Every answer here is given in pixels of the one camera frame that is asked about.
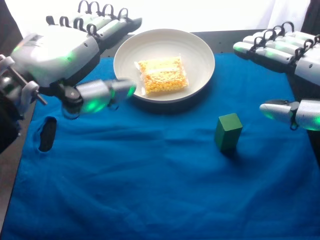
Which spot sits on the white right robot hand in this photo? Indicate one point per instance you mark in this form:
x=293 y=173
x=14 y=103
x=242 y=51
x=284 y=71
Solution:
x=307 y=65

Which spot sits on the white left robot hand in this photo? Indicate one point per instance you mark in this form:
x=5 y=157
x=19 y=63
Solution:
x=57 y=50

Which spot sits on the green rectangular block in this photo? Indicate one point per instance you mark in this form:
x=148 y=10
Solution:
x=228 y=132

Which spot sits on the bag of yellow snacks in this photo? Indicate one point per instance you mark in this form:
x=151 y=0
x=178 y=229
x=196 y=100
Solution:
x=162 y=75

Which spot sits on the white round plate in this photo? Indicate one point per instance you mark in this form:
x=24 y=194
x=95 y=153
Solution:
x=195 y=62

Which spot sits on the black curtain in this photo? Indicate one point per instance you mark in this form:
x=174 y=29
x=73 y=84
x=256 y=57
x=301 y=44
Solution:
x=8 y=22

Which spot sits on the blue cloth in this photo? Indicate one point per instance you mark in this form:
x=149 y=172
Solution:
x=150 y=180

